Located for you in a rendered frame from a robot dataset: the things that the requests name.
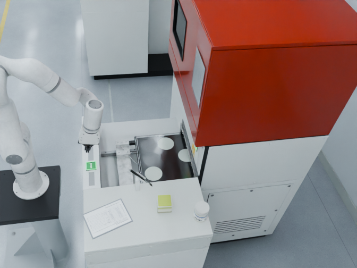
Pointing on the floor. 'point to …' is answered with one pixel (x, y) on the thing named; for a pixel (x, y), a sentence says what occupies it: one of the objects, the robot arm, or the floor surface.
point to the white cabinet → (161, 260)
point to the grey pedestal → (38, 245)
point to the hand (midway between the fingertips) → (87, 148)
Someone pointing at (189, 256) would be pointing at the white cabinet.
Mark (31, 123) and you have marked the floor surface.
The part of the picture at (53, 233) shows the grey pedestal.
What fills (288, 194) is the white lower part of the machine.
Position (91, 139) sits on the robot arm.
